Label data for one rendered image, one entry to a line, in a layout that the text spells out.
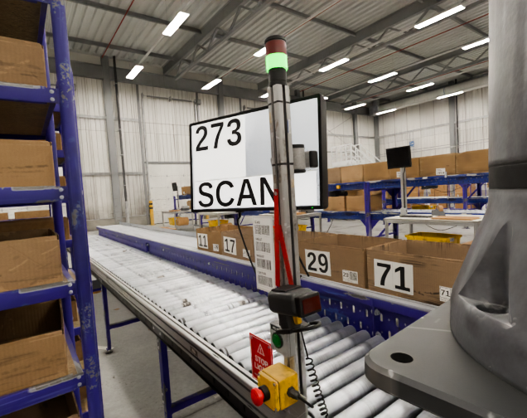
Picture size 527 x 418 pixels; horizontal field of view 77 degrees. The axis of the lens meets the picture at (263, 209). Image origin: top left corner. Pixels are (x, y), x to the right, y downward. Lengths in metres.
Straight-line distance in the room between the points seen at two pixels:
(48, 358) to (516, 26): 0.88
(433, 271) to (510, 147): 1.07
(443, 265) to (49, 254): 1.11
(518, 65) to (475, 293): 0.12
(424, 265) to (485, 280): 1.06
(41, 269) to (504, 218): 0.80
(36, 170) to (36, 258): 0.18
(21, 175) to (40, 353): 0.37
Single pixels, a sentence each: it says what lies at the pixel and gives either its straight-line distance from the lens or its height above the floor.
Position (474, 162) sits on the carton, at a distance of 6.03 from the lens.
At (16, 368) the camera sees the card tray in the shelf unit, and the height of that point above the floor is 0.98.
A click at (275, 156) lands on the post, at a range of 0.80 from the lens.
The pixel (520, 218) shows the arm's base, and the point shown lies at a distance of 0.20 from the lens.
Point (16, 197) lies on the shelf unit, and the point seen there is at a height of 1.32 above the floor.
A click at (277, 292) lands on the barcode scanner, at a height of 1.08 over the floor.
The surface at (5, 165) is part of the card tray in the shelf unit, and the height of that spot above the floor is 1.39.
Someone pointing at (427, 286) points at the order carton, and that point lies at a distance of 1.29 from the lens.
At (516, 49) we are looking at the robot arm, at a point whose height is 1.37.
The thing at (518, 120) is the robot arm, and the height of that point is 1.33.
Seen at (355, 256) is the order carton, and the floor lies 1.01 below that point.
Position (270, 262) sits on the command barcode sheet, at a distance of 0.84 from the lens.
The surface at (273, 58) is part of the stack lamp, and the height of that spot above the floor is 1.61.
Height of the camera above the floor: 1.31
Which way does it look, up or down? 3 degrees down
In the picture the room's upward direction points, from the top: 4 degrees counter-clockwise
